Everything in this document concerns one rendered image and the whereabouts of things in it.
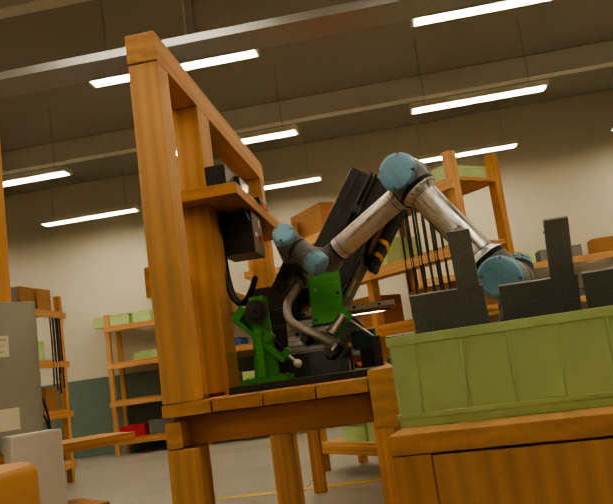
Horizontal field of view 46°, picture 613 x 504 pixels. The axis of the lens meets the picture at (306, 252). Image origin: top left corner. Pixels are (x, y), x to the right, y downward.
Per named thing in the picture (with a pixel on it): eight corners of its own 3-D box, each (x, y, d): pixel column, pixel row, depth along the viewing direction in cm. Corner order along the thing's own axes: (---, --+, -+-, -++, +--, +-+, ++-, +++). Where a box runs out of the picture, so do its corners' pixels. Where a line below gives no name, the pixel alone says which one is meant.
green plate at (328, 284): (348, 327, 256) (341, 273, 264) (345, 320, 248) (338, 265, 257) (316, 331, 257) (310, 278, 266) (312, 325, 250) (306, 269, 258)
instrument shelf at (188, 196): (286, 238, 316) (285, 229, 317) (237, 193, 228) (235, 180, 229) (231, 247, 319) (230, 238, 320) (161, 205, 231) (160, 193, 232)
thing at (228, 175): (237, 193, 253) (235, 174, 254) (226, 183, 238) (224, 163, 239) (218, 196, 253) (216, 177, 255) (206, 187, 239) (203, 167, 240)
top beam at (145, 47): (264, 182, 353) (261, 164, 354) (156, 59, 206) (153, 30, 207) (246, 185, 354) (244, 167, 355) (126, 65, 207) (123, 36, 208)
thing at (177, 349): (289, 381, 337) (263, 181, 352) (194, 401, 191) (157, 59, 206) (271, 383, 338) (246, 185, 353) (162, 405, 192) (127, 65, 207)
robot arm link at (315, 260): (338, 258, 228) (313, 239, 232) (323, 255, 218) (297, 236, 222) (326, 278, 229) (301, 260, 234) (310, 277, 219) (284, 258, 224)
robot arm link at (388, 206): (426, 158, 228) (316, 254, 244) (415, 151, 218) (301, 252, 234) (448, 185, 224) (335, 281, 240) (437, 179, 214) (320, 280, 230)
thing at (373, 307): (396, 310, 276) (394, 302, 276) (395, 307, 260) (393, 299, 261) (296, 324, 281) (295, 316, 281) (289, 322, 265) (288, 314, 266)
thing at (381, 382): (423, 392, 327) (418, 359, 330) (430, 422, 181) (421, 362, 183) (392, 396, 329) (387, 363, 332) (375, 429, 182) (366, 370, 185)
